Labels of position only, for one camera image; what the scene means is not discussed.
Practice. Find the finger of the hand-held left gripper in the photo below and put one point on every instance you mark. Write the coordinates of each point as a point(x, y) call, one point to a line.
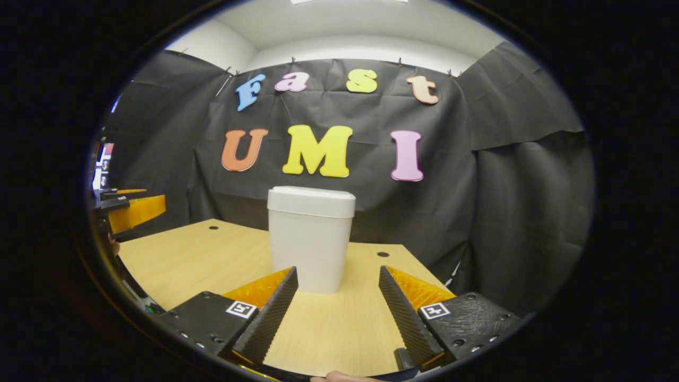
point(138, 212)
point(114, 203)

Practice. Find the black backdrop cloth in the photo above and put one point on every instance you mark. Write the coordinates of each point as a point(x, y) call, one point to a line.
point(504, 212)

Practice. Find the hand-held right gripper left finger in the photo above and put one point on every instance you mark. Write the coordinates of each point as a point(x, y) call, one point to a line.
point(270, 318)

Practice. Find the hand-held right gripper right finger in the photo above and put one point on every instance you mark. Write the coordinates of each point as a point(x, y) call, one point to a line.
point(406, 318)

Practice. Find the white desktop garbage bin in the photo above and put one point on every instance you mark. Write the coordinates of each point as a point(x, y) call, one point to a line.
point(310, 239)

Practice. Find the wooden desktop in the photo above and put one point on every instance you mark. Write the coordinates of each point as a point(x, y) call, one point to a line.
point(201, 260)

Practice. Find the computer monitor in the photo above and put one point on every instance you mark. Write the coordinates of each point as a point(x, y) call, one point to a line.
point(104, 167)

